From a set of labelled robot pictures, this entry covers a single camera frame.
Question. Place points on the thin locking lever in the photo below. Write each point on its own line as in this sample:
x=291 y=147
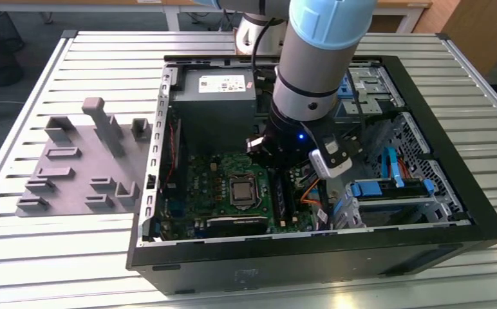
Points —
x=258 y=199

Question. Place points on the green motherboard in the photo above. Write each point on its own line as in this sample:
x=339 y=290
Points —
x=206 y=167

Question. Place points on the metal drive cage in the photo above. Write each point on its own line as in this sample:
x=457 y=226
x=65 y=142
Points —
x=373 y=106

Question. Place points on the wooden cabinet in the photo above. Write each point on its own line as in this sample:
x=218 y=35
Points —
x=480 y=32

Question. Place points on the black RAM slot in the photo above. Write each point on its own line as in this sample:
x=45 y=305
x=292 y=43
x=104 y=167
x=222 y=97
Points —
x=270 y=199

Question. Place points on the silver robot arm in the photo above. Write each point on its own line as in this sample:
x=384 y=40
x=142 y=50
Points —
x=313 y=64

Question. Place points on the metal disk bay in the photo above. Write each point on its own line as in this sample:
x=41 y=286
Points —
x=404 y=202

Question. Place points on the blue drive latch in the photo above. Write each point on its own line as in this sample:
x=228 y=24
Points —
x=345 y=91

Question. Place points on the grey power supply unit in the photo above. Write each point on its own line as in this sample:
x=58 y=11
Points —
x=214 y=119

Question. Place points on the hard disk in blue carrier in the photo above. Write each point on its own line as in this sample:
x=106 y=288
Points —
x=367 y=189

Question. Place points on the silver CPU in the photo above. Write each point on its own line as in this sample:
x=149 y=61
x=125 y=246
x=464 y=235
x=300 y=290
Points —
x=242 y=190

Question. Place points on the grey parts rack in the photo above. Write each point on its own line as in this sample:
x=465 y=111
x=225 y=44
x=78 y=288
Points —
x=81 y=154

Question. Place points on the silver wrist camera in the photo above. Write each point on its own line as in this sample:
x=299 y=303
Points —
x=332 y=167

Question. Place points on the black PC case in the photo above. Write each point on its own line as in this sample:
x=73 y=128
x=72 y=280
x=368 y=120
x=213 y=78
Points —
x=274 y=267

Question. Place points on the black graphics card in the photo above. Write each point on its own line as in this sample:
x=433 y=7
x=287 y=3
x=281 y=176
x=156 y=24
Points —
x=236 y=225

